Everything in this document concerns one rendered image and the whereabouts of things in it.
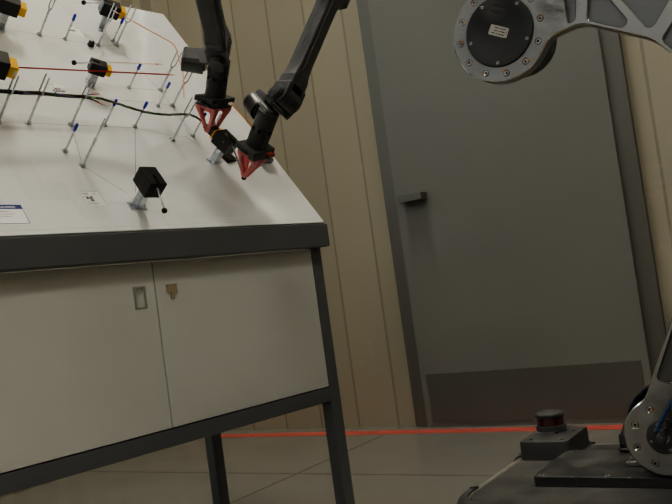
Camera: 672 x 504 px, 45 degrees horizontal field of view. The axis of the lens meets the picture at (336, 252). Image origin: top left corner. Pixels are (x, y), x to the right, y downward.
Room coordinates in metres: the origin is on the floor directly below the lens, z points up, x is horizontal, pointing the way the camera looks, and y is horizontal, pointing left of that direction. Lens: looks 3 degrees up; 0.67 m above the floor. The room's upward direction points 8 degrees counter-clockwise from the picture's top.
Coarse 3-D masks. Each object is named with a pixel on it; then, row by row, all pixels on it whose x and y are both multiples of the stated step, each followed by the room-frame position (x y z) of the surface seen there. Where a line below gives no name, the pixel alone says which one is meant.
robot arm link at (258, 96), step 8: (272, 88) 2.11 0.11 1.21; (280, 88) 2.09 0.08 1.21; (248, 96) 2.18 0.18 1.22; (256, 96) 2.18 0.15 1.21; (264, 96) 2.15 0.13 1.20; (272, 96) 2.09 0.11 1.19; (248, 104) 2.17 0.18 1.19; (272, 104) 2.11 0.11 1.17; (248, 112) 2.18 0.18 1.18; (280, 112) 2.13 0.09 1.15
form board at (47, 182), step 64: (64, 0) 2.46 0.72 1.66; (64, 64) 2.21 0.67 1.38; (128, 64) 2.40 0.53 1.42; (0, 128) 1.88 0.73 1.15; (64, 128) 2.01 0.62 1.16; (128, 128) 2.16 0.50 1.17; (192, 128) 2.34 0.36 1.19; (0, 192) 1.73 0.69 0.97; (64, 192) 1.84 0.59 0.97; (128, 192) 1.97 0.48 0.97; (192, 192) 2.11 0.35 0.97; (256, 192) 2.28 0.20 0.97
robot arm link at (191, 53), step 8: (184, 48) 2.14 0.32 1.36; (192, 48) 2.14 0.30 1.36; (200, 48) 2.14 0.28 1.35; (184, 56) 2.13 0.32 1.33; (192, 56) 2.13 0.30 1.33; (200, 56) 2.13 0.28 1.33; (184, 64) 2.15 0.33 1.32; (192, 64) 2.15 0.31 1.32; (200, 64) 2.15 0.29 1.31; (208, 64) 2.13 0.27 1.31; (216, 64) 2.09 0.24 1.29; (192, 72) 2.17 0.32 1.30; (200, 72) 2.17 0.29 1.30
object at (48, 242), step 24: (0, 240) 1.63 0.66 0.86; (24, 240) 1.67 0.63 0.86; (48, 240) 1.71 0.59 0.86; (72, 240) 1.75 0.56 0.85; (96, 240) 1.79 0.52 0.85; (120, 240) 1.84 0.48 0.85; (144, 240) 1.88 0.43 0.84; (168, 240) 1.94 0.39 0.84; (192, 240) 1.99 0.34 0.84; (216, 240) 2.04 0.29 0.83; (240, 240) 2.10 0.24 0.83; (264, 240) 2.17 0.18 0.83; (288, 240) 2.23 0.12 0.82; (312, 240) 2.30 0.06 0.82; (0, 264) 1.63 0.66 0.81; (24, 264) 1.66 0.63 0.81; (48, 264) 1.70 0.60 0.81; (72, 264) 1.74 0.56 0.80; (96, 264) 1.82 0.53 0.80
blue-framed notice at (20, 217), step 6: (0, 204) 1.70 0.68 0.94; (6, 204) 1.71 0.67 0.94; (12, 204) 1.72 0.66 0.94; (18, 204) 1.73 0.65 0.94; (0, 210) 1.69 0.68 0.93; (6, 210) 1.70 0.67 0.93; (12, 210) 1.71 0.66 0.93; (18, 210) 1.72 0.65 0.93; (0, 216) 1.68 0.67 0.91; (6, 216) 1.69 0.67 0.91; (12, 216) 1.70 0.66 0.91; (18, 216) 1.71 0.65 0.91; (24, 216) 1.72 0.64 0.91; (0, 222) 1.67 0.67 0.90; (6, 222) 1.68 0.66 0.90; (12, 222) 1.69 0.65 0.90; (18, 222) 1.69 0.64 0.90; (24, 222) 1.70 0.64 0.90; (30, 222) 1.71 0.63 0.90
